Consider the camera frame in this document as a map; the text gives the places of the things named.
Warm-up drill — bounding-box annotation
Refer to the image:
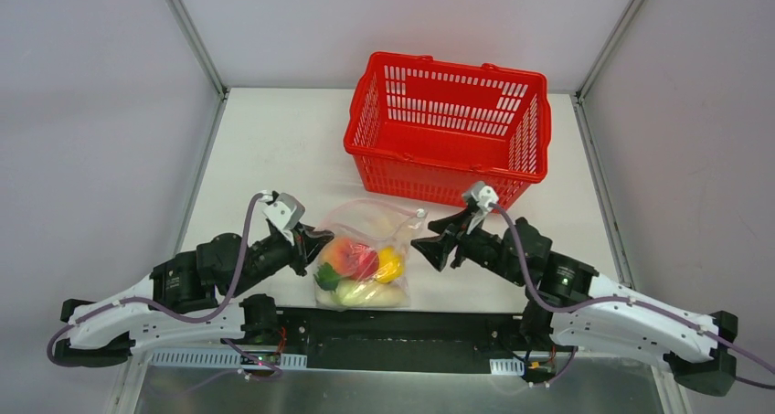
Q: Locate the orange pink peach toy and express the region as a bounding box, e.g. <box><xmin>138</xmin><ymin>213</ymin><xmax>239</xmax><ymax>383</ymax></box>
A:
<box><xmin>319</xmin><ymin>237</ymin><xmax>366</xmax><ymax>278</ymax></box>

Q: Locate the yellow orange fruit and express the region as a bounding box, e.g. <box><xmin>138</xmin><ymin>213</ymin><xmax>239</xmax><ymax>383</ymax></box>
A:
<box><xmin>373</xmin><ymin>246</ymin><xmax>405</xmax><ymax>283</ymax></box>

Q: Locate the clear pink zip top bag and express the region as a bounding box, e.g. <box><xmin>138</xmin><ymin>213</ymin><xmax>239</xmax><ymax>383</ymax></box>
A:
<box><xmin>313</xmin><ymin>199</ymin><xmax>427</xmax><ymax>311</ymax></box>

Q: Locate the red apple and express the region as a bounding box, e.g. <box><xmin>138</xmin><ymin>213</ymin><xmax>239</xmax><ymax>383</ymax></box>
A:
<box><xmin>352</xmin><ymin>245</ymin><xmax>379</xmax><ymax>281</ymax></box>

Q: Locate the white daikon radish toy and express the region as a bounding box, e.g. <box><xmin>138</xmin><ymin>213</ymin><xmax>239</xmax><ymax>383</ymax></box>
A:
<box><xmin>315</xmin><ymin>280</ymin><xmax>409</xmax><ymax>308</ymax></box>

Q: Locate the green vegetable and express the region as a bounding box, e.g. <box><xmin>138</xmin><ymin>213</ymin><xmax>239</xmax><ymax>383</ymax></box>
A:
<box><xmin>314</xmin><ymin>262</ymin><xmax>344</xmax><ymax>292</ymax></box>

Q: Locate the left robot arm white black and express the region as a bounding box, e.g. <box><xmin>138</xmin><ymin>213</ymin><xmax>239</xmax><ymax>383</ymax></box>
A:
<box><xmin>47</xmin><ymin>224</ymin><xmax>334</xmax><ymax>367</ymax></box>

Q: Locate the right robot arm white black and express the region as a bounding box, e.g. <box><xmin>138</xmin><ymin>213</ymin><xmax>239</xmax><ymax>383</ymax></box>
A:
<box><xmin>411</xmin><ymin>208</ymin><xmax>738</xmax><ymax>397</ymax></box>

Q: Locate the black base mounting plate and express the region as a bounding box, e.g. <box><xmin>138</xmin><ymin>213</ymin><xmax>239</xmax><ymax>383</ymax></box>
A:
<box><xmin>232</xmin><ymin>307</ymin><xmax>555</xmax><ymax>374</ymax></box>

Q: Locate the red plastic shopping basket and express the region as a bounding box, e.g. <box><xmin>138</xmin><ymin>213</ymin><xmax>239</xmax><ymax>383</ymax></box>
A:
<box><xmin>343</xmin><ymin>52</ymin><xmax>551</xmax><ymax>207</ymax></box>

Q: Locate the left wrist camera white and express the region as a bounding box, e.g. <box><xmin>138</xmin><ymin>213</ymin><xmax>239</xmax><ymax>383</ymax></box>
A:
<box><xmin>260</xmin><ymin>191</ymin><xmax>305</xmax><ymax>246</ymax></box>

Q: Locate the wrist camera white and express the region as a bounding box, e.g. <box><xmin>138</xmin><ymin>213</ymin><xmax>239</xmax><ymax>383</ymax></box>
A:
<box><xmin>260</xmin><ymin>191</ymin><xmax>305</xmax><ymax>246</ymax></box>
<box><xmin>462</xmin><ymin>181</ymin><xmax>499</xmax><ymax>234</ymax></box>

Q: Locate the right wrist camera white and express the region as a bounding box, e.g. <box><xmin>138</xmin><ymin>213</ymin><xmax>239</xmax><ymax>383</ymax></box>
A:
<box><xmin>462</xmin><ymin>181</ymin><xmax>499</xmax><ymax>234</ymax></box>

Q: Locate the left aluminium frame post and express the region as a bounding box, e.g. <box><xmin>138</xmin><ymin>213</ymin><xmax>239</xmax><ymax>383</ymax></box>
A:
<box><xmin>165</xmin><ymin>0</ymin><xmax>228</xmax><ymax>100</ymax></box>

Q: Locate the aluminium frame post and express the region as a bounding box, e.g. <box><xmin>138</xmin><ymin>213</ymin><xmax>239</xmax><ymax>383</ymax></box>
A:
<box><xmin>576</xmin><ymin>0</ymin><xmax>647</xmax><ymax>102</ymax></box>
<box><xmin>165</xmin><ymin>0</ymin><xmax>228</xmax><ymax>100</ymax></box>

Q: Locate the right aluminium frame post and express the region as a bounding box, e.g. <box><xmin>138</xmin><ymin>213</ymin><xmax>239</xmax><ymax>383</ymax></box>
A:
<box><xmin>576</xmin><ymin>0</ymin><xmax>647</xmax><ymax>102</ymax></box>

